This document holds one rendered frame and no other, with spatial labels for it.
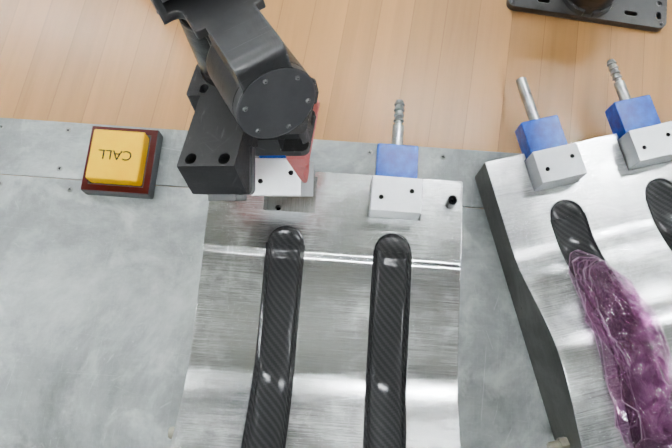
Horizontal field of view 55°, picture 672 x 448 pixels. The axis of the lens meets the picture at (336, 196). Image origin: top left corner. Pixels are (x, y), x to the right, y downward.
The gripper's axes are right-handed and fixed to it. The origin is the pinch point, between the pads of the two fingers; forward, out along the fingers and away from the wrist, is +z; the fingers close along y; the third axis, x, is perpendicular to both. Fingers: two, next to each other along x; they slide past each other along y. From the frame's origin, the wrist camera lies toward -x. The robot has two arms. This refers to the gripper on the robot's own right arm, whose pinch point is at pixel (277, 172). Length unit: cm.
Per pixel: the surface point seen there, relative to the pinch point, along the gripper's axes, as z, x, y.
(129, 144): 4.2, 7.4, -19.9
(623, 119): 9.3, 14.6, 34.7
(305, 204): 7.7, 1.6, 0.9
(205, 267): 6.5, -7.0, -7.8
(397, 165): 4.4, 4.3, 10.9
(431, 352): 13.2, -12.0, 14.5
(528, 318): 17.7, -5.7, 24.3
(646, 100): 9.0, 17.1, 37.3
